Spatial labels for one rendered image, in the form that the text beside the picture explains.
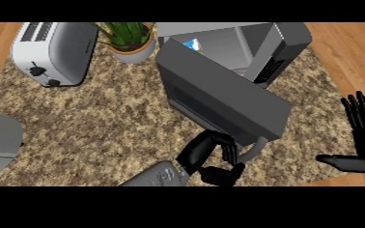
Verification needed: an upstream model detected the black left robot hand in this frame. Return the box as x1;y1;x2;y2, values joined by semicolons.
175;130;246;187

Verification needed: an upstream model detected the green plant in grey pot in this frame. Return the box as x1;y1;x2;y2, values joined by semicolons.
91;22;158;65

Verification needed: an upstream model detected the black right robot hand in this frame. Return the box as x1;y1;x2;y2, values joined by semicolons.
314;90;365;174

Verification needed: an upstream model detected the grey microwave body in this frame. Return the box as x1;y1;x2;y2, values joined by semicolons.
155;22;313;89

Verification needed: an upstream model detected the silver toaster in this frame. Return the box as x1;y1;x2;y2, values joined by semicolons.
10;22;100;89

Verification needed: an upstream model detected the white and blue milk carton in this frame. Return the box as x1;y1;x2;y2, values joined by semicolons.
181;39;203;53

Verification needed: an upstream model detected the dark grey microwave door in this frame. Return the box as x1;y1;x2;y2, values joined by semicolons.
155;38;294;165

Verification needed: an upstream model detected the grey rounded appliance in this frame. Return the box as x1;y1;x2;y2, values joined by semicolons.
0;114;25;172

